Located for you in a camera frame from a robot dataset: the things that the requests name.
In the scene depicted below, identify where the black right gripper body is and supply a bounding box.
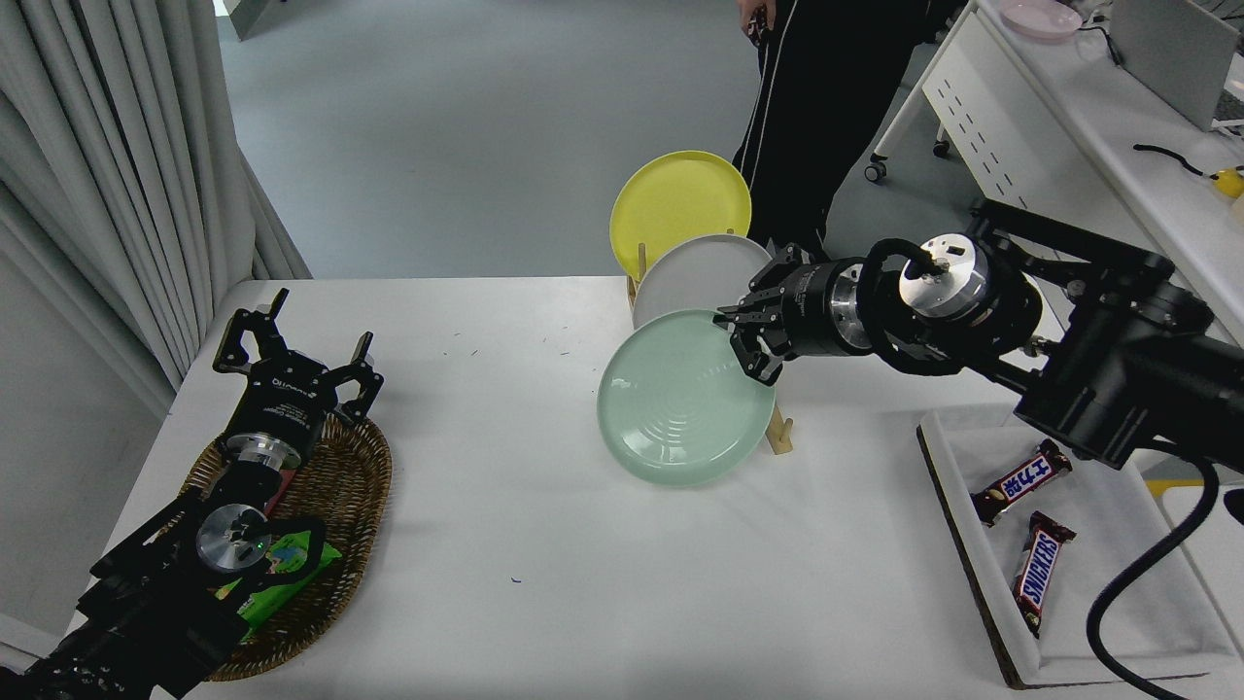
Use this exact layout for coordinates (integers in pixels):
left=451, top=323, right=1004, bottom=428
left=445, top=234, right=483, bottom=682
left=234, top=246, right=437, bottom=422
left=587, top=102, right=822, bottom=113
left=775, top=260, right=843, bottom=360

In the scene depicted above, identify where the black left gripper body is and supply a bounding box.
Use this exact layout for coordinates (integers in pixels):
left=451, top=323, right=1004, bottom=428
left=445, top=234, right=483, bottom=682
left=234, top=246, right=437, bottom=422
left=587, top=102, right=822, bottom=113
left=227, top=358, right=338, bottom=460

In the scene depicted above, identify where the mint green plate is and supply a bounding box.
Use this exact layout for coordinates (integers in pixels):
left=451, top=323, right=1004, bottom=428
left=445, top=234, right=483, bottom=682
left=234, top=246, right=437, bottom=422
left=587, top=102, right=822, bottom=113
left=597, top=309, right=777, bottom=487

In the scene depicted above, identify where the grey plate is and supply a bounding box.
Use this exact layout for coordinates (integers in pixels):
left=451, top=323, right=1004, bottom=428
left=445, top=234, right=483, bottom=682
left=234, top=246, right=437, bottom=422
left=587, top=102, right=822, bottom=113
left=632, top=234, right=775, bottom=330

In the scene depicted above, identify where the wooden plate rack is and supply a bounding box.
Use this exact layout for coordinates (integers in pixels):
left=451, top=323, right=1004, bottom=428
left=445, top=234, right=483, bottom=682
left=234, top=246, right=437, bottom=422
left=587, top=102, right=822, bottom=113
left=627, top=243, right=795, bottom=456

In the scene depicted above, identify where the yellow plate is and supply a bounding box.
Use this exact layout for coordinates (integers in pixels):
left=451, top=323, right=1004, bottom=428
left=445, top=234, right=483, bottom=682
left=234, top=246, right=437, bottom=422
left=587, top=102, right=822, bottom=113
left=609, top=151, right=752, bottom=283

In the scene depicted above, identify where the pink plate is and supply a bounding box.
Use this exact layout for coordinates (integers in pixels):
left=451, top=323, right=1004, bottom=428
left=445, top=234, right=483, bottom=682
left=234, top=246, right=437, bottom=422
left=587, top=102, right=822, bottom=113
left=998, top=0, right=1083, bottom=40

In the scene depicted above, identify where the brown wicker basket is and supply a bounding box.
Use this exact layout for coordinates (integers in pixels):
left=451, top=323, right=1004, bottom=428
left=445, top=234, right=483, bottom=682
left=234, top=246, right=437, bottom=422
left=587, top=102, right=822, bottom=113
left=180, top=413, right=394, bottom=682

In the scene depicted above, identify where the green snack packet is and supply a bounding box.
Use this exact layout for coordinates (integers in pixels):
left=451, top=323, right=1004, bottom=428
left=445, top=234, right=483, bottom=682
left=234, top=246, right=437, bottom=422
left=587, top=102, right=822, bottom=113
left=214, top=530, right=344, bottom=625

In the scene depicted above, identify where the person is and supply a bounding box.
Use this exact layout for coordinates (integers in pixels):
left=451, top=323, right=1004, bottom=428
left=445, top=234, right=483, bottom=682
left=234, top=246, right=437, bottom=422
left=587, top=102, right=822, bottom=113
left=731, top=0, right=963, bottom=263

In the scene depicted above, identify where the grey curtain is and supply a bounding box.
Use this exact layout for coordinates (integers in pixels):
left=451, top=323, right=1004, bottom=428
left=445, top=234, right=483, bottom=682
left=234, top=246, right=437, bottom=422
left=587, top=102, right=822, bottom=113
left=0, top=0, right=312, bottom=419

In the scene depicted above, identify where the brown bar with white label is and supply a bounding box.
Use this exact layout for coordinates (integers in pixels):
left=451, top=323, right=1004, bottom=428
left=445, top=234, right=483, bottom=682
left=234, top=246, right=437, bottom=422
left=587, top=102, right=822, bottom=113
left=970, top=439, right=1074, bottom=527

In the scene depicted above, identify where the white perforated desk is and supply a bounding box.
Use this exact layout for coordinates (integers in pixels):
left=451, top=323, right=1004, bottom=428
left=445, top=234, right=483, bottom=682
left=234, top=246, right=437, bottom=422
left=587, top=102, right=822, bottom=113
left=865, top=0, right=1244, bottom=346

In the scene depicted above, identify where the brown Snickers bar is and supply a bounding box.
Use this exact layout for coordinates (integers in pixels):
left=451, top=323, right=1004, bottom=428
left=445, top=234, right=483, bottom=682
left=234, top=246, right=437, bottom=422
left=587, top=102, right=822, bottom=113
left=1013, top=513, right=1078, bottom=638

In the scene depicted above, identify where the white tray with brown rim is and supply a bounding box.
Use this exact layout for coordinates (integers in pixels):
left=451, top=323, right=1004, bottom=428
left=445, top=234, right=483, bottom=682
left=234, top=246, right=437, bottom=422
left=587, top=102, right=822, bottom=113
left=916, top=406, right=1241, bottom=689

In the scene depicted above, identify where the grey box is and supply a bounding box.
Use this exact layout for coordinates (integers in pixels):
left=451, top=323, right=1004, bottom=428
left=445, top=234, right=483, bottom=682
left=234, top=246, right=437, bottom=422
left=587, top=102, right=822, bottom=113
left=1108, top=0, right=1241, bottom=132

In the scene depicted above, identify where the black cable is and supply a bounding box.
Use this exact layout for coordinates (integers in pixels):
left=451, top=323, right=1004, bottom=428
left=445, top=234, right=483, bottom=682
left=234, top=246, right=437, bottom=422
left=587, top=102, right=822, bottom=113
left=1132, top=143, right=1216, bottom=181

